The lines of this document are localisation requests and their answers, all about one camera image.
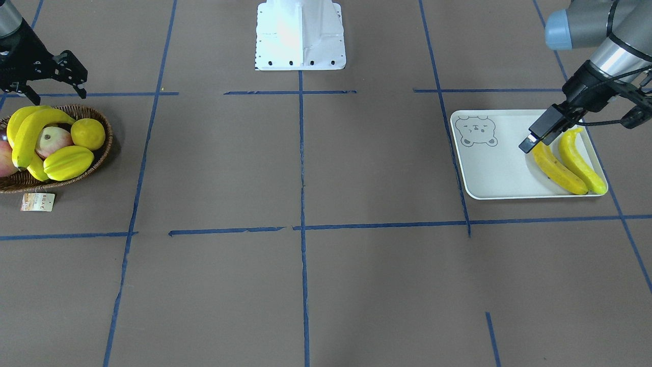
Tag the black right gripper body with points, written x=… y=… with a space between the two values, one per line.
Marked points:
x=21 y=52

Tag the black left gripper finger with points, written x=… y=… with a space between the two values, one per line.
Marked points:
x=526 y=146
x=549 y=125

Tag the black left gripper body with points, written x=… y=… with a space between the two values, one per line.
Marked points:
x=583 y=85

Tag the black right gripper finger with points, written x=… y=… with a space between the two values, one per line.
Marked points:
x=80 y=89
x=27 y=91

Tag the yellow banana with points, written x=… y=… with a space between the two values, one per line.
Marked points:
x=36 y=168
x=24 y=127
x=556 y=171

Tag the yellow-green banana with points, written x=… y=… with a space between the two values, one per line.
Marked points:
x=574 y=161

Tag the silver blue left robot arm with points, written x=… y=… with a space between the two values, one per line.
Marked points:
x=619 y=32

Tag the brown wicker basket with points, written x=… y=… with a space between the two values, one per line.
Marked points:
x=23 y=182

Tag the white paper basket tag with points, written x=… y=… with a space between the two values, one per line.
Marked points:
x=37 y=202

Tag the white bear print tray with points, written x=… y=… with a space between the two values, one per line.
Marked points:
x=492 y=165

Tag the yellow lemon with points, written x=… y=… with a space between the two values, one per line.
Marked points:
x=88 y=133

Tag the pink peach fruit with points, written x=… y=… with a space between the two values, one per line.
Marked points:
x=51 y=139

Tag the yellow star fruit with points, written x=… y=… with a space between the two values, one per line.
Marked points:
x=68 y=162

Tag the red apple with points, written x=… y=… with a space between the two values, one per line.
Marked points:
x=7 y=167

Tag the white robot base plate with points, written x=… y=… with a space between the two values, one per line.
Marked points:
x=300 y=35

